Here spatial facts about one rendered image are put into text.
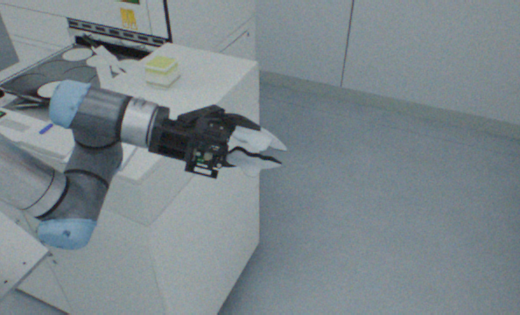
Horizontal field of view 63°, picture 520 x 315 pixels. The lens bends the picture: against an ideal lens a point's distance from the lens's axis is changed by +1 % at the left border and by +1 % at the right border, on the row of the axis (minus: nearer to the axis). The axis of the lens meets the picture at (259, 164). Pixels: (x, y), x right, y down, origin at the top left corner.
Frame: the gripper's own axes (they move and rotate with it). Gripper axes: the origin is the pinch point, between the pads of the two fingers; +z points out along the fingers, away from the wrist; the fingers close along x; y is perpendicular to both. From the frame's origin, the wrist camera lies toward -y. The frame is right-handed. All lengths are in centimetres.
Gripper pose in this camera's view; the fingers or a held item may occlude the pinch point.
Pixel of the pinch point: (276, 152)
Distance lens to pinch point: 71.3
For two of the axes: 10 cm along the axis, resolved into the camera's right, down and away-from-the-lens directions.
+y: -0.4, 5.0, -8.7
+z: 9.6, 2.5, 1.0
